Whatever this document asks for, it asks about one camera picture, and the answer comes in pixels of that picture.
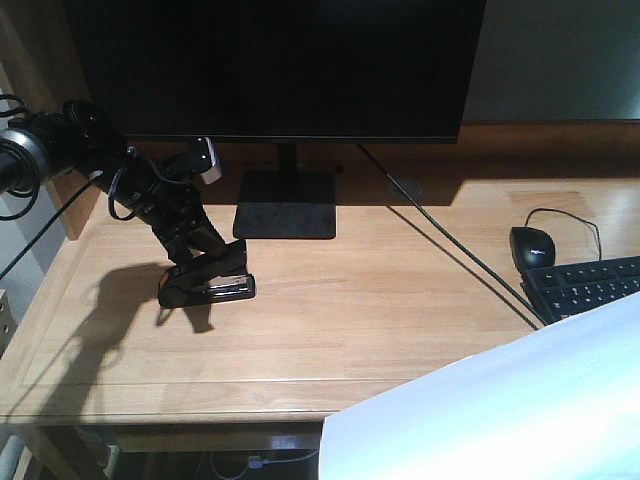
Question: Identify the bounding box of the black keyboard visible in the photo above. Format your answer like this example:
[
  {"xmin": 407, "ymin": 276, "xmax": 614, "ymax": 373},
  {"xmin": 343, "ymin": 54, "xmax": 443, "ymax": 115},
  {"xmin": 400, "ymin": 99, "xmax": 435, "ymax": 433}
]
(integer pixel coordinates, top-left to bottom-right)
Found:
[{"xmin": 521, "ymin": 256, "xmax": 640, "ymax": 325}]

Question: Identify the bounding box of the white cable on floor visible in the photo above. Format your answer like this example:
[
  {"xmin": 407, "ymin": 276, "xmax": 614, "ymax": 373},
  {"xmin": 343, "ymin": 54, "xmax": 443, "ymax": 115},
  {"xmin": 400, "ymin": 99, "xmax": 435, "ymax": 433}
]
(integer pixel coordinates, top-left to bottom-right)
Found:
[{"xmin": 207, "ymin": 447, "xmax": 321, "ymax": 480}]

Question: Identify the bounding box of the grey desk cable grommet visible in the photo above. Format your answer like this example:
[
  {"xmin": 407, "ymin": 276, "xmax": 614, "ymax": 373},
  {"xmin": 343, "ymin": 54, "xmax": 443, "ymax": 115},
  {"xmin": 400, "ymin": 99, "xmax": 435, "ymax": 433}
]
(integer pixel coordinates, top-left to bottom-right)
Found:
[{"xmin": 386, "ymin": 178, "xmax": 424, "ymax": 198}]

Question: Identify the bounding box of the black monitor with stand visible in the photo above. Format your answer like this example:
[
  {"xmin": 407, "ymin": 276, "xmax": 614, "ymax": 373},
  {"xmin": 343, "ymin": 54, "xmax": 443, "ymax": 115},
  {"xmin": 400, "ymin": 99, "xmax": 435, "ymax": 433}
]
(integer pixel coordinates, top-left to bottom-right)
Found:
[{"xmin": 63, "ymin": 1, "xmax": 486, "ymax": 239}]

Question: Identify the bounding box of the black monitor cable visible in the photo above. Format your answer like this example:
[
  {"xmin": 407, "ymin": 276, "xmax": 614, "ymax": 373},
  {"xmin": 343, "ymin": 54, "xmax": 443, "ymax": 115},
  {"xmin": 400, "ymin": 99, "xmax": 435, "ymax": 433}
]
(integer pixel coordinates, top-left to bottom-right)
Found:
[{"xmin": 355, "ymin": 143, "xmax": 544, "ymax": 331}]

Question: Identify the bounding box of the black stapler with orange tab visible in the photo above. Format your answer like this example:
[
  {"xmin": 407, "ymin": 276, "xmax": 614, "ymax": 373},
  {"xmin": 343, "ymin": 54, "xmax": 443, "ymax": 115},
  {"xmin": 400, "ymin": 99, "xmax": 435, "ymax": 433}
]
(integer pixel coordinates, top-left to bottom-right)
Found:
[{"xmin": 157, "ymin": 240, "xmax": 256, "ymax": 309}]

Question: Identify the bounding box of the wooden desk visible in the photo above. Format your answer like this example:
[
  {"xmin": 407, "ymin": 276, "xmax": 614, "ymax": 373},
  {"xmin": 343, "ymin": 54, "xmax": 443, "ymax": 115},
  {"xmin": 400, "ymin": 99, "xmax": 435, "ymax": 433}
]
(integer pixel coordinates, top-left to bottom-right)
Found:
[{"xmin": 0, "ymin": 0, "xmax": 640, "ymax": 480}]

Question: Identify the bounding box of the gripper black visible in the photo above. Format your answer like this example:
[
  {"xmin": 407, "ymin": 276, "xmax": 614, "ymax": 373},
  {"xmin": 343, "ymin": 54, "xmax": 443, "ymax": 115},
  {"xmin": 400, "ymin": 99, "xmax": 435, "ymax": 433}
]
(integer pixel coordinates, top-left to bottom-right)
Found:
[{"xmin": 134, "ymin": 172, "xmax": 227, "ymax": 265}]

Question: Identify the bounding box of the black computer mouse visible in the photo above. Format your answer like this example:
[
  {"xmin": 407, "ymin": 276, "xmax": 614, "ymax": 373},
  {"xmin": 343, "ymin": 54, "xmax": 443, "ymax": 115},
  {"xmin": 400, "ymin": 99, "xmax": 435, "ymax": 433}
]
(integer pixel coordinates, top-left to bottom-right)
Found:
[{"xmin": 509, "ymin": 226, "xmax": 556, "ymax": 273}]

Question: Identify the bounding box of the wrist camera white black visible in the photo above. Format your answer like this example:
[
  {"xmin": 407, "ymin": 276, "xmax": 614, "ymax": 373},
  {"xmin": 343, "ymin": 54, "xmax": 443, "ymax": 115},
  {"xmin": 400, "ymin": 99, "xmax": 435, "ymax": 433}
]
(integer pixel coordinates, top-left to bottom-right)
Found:
[{"xmin": 163, "ymin": 136, "xmax": 223, "ymax": 185}]

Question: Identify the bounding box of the white paper stack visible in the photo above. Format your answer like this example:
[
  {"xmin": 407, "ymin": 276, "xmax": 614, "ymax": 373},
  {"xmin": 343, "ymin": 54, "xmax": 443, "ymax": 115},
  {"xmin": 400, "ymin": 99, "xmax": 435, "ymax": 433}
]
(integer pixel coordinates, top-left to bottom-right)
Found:
[{"xmin": 319, "ymin": 295, "xmax": 639, "ymax": 479}]

